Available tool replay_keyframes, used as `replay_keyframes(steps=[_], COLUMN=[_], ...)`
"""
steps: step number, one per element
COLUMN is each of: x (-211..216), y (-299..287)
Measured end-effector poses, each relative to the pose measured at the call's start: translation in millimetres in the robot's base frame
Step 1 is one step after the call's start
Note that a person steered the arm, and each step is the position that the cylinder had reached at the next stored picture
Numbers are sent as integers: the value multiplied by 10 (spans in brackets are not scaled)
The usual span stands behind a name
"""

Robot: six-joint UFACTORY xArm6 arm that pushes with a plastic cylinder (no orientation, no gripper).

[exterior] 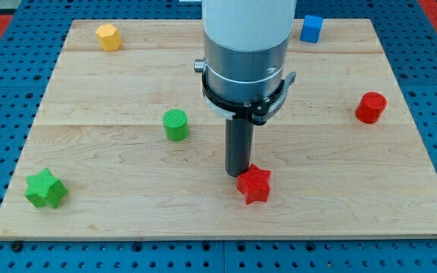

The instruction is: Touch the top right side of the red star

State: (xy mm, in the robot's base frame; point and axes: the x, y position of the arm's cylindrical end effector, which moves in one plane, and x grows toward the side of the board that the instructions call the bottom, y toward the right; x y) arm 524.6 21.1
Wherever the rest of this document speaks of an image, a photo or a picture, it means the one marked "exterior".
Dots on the yellow hexagon block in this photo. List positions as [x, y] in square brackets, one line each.
[108, 37]

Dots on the green cylinder block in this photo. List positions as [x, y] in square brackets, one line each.
[175, 124]

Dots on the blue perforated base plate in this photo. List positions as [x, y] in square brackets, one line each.
[29, 50]

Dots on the green star block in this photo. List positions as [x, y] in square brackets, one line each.
[45, 189]

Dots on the red star block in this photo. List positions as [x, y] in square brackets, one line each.
[254, 184]

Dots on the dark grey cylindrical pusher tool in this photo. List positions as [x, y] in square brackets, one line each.
[238, 145]

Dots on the blue cube block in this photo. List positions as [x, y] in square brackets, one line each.
[311, 29]

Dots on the red cylinder block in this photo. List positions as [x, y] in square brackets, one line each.
[371, 107]

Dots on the light wooden board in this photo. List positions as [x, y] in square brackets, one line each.
[99, 130]

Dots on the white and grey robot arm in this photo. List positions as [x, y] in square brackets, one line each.
[245, 44]

